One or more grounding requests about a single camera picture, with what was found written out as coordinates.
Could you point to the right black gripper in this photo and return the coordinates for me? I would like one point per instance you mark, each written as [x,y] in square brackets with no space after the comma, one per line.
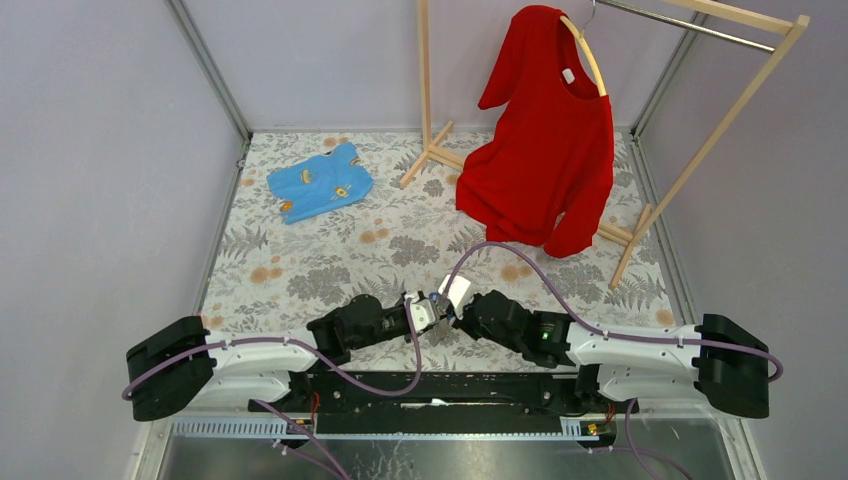
[463,323]

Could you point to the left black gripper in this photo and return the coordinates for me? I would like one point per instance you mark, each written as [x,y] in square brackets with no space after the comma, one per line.
[408,338]

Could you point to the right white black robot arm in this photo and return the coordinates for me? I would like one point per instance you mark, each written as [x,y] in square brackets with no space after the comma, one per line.
[716,361]

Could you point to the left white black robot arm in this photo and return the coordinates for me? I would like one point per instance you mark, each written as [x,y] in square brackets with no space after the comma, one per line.
[187,365]

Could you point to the floral patterned table mat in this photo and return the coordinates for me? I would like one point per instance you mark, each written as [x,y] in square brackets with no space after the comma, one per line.
[269,276]

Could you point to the red long sleeve shirt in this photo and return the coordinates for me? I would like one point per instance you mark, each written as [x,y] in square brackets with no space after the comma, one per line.
[545,178]

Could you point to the blue child t-shirt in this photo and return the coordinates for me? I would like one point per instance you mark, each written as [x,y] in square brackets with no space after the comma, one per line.
[320,184]

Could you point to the wooden clothes hanger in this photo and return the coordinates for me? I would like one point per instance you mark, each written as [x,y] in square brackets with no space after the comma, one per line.
[579,35]

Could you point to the wooden clothes rack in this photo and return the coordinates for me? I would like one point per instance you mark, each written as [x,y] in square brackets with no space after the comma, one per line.
[789,31]

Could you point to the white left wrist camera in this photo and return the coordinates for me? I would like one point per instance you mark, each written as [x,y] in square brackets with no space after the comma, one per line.
[421,310]

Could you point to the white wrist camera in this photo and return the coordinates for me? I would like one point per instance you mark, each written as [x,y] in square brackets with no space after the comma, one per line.
[421,310]
[459,291]

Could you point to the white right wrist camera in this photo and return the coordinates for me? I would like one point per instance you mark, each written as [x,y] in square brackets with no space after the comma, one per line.
[459,291]

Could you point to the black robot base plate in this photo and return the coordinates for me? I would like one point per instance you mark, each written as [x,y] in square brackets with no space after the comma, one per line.
[449,404]

